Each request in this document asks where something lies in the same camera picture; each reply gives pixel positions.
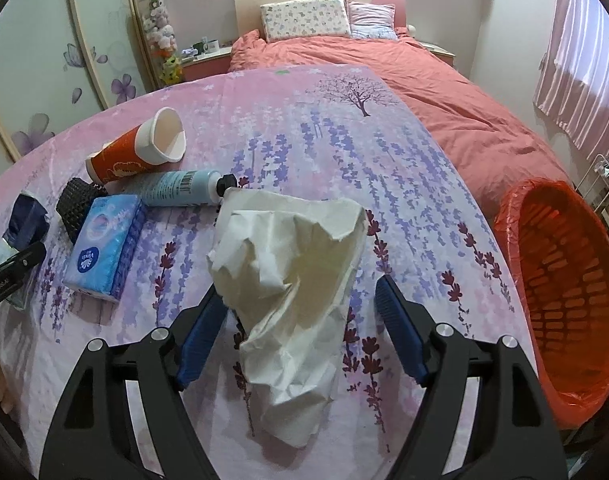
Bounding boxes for white paper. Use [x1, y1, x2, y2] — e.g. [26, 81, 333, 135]
[207, 187, 369, 448]

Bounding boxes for blue tissue pack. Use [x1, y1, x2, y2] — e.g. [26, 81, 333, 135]
[63, 196, 148, 303]

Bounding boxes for blue plastic bottle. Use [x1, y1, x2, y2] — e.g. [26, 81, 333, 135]
[124, 170, 240, 207]

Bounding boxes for white floral pillow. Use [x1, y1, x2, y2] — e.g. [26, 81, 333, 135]
[260, 0, 352, 43]

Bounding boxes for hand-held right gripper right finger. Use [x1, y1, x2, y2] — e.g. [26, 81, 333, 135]
[375, 274, 570, 480]

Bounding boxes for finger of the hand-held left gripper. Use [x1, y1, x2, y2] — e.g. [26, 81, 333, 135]
[0, 241, 48, 313]

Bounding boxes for flower-printed wardrobe sliding door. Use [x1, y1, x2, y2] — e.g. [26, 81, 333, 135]
[0, 0, 150, 161]

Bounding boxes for pink nightstand with mugs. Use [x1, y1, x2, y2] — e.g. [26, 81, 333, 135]
[181, 42, 234, 83]

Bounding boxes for hanging plush toys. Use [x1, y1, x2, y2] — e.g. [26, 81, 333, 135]
[140, 0, 178, 56]

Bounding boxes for pink striped pillow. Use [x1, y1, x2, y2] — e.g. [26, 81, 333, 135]
[344, 0, 400, 41]

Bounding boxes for pink floral tablecloth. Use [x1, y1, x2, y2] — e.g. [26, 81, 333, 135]
[0, 64, 555, 480]

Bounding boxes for bed with salmon duvet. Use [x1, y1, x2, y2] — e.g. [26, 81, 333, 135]
[228, 30, 572, 208]

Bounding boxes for pink striped curtain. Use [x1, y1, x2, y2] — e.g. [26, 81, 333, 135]
[533, 0, 609, 148]

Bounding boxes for orange plastic laundry basket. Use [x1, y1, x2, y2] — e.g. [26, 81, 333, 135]
[493, 178, 609, 431]

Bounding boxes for black mesh sleeve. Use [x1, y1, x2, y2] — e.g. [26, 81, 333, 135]
[55, 176, 108, 243]

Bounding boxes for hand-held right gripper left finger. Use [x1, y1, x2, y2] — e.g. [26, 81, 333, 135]
[38, 282, 230, 480]

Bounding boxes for dark blue packet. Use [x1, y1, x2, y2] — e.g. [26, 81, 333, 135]
[0, 191, 51, 309]

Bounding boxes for green and yellow plush toy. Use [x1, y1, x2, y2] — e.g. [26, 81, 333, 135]
[159, 55, 184, 85]

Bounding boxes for white wire rack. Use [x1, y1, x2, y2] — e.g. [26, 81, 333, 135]
[579, 154, 609, 231]

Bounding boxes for red paper cup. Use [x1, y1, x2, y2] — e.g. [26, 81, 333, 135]
[85, 107, 188, 186]

